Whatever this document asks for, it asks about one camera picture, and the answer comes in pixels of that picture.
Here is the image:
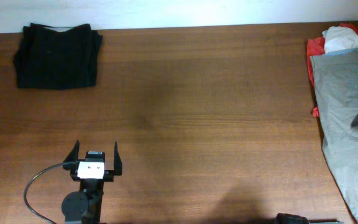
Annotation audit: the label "red garment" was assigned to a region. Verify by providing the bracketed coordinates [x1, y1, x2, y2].
[306, 22, 358, 118]

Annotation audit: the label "white garment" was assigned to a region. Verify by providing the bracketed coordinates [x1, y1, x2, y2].
[323, 26, 358, 54]

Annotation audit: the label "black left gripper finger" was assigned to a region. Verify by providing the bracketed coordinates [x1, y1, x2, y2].
[64, 140, 80, 162]
[113, 142, 122, 175]

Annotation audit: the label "black shorts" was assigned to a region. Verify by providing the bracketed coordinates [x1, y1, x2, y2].
[13, 23, 103, 90]

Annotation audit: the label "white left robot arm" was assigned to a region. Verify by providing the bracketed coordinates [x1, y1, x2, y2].
[62, 141, 122, 224]

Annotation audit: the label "grey trousers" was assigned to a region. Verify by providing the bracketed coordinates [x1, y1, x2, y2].
[310, 49, 358, 222]

